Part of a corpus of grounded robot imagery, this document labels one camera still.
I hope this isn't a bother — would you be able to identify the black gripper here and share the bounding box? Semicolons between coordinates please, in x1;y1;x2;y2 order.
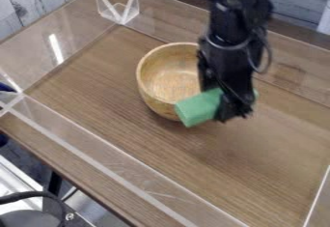
198;36;264;123

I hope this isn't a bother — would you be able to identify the green rectangular block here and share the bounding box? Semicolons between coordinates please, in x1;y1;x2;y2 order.
174;88;260;128

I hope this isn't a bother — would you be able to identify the light wooden bowl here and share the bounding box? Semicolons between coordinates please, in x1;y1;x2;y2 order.
135;43;201;122

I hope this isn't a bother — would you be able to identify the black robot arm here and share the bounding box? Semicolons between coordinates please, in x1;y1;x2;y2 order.
198;0;273;123

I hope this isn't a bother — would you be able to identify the black metal table leg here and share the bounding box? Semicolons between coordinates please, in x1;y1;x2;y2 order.
48;172;63;196

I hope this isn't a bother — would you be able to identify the clear acrylic corner bracket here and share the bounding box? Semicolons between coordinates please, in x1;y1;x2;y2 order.
95;0;139;25

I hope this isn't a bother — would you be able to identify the clear acrylic front wall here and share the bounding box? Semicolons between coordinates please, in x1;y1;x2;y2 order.
0;72;249;227

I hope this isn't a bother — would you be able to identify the black cable loop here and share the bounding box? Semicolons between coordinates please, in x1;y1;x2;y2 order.
0;190;66;227

